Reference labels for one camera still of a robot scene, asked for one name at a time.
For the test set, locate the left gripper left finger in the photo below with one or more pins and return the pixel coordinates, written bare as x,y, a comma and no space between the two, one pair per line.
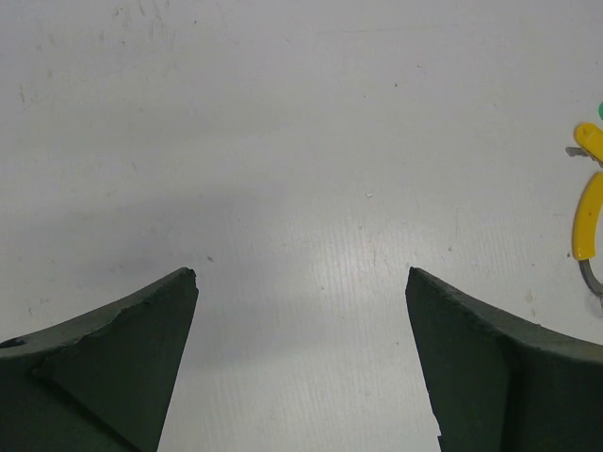
101,381

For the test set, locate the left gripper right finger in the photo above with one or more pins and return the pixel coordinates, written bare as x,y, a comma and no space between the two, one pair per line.
497,382

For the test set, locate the metal keyring with yellow handle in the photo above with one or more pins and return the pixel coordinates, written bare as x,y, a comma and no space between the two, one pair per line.
584,231

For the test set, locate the yellow tag key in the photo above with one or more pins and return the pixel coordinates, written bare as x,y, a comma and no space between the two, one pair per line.
589,139

